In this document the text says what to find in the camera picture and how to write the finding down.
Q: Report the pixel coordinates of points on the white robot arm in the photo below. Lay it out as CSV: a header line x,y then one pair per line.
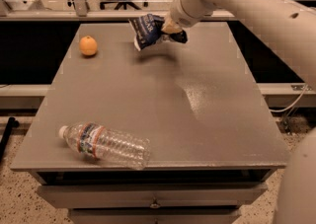
x,y
288,29

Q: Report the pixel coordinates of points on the orange fruit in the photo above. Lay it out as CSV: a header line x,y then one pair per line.
x,y
88,46

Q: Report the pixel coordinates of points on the black pole on floor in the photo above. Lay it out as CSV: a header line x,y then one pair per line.
x,y
11,124

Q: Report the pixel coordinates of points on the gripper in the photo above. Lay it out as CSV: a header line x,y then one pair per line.
x,y
183,13

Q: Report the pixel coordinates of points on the clear plastic water bottle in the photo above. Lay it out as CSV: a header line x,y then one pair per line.
x,y
112,146

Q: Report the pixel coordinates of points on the metal drawer knob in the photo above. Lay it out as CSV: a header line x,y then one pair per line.
x,y
155,205

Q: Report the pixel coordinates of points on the blue chip bag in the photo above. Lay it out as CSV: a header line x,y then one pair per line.
x,y
147,30

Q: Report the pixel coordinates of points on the grey cabinet with drawers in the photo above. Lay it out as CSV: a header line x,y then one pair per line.
x,y
213,139

